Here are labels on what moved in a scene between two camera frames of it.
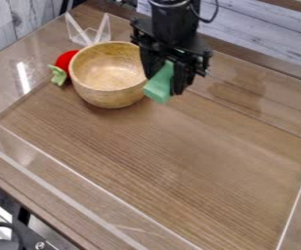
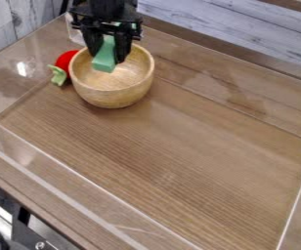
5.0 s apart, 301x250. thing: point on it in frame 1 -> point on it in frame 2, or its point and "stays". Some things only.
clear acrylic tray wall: x=69 y=197 stays
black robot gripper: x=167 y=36 -> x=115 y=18
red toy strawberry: x=61 y=67 stays
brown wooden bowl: x=108 y=73 stays
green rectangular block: x=157 y=88 -> x=104 y=62
